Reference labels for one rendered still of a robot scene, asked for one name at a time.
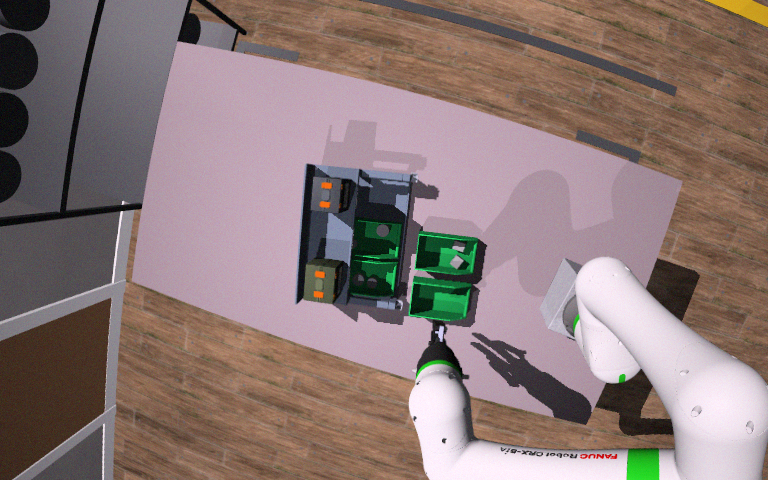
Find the grey metal shelf rack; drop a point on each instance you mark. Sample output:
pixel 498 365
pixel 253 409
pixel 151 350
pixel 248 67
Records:
pixel 374 195

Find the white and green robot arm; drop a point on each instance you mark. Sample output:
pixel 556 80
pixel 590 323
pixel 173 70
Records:
pixel 718 404

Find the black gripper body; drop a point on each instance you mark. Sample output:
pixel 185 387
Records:
pixel 438 345

